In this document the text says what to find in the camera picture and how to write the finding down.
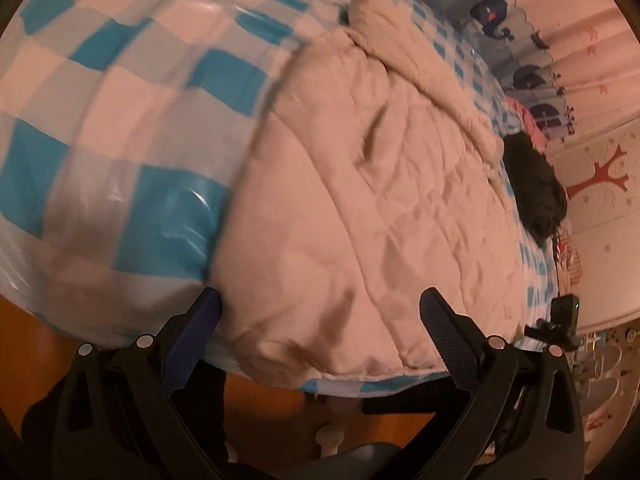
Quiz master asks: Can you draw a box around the dark puffer jacket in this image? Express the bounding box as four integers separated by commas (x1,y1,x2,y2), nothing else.
502,132,568,246

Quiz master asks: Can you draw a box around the pink cloth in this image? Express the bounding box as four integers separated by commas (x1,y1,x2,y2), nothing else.
505,95,551,153

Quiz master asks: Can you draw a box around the whale print curtain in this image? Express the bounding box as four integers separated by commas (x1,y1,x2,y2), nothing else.
400,0,640,146

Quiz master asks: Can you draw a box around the blue checkered bed cover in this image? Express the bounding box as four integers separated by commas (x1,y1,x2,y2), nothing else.
0,0,561,398

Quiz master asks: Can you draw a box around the cream quilted blanket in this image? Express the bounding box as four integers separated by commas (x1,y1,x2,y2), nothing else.
210,0,526,391

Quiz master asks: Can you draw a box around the red tree wall sticker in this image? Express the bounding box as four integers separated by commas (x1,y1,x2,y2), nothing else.
565,145,631,201

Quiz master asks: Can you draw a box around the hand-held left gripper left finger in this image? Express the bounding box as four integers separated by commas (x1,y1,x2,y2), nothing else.
52,287,226,480

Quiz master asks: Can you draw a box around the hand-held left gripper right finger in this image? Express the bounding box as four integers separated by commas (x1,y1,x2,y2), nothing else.
419,287,586,480

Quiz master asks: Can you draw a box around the white slipper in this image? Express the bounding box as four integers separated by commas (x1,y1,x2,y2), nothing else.
579,377,621,407
580,342,625,377

